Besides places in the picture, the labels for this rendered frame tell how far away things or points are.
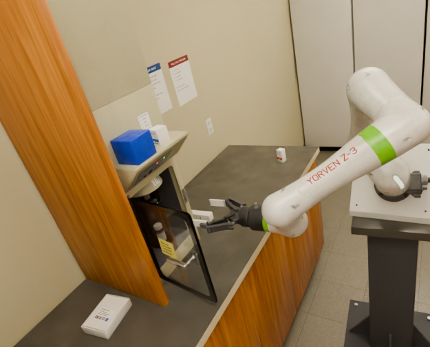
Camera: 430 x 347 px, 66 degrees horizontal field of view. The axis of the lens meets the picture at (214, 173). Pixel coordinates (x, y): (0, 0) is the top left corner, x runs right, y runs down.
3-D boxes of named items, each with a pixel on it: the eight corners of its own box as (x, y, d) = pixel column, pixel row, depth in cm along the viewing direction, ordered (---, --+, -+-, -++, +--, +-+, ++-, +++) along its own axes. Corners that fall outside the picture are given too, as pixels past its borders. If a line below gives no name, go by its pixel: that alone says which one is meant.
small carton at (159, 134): (152, 144, 127) (147, 129, 124) (162, 138, 130) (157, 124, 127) (160, 145, 123) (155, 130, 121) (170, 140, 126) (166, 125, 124)
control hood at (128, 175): (121, 193, 119) (111, 169, 114) (173, 152, 142) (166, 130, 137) (144, 196, 112) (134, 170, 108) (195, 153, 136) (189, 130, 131)
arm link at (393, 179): (391, 156, 142) (388, 142, 126) (417, 184, 134) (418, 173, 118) (364, 174, 145) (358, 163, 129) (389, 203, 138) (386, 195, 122)
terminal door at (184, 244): (162, 277, 137) (129, 195, 120) (218, 304, 118) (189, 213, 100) (160, 277, 137) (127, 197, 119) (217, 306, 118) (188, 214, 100)
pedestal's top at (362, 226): (431, 197, 156) (432, 191, 154) (437, 242, 132) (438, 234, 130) (358, 194, 171) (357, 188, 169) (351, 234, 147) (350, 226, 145)
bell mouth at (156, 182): (113, 195, 140) (109, 184, 137) (141, 174, 152) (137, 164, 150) (144, 200, 130) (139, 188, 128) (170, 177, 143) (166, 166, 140)
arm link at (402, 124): (407, 106, 100) (411, 85, 90) (439, 136, 94) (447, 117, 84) (354, 142, 104) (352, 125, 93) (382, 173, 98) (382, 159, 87)
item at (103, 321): (84, 333, 127) (80, 326, 125) (110, 299, 140) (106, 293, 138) (108, 339, 122) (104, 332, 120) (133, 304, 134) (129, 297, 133)
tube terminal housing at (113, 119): (119, 273, 153) (43, 116, 119) (162, 230, 176) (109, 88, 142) (159, 286, 140) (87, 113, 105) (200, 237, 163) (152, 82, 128)
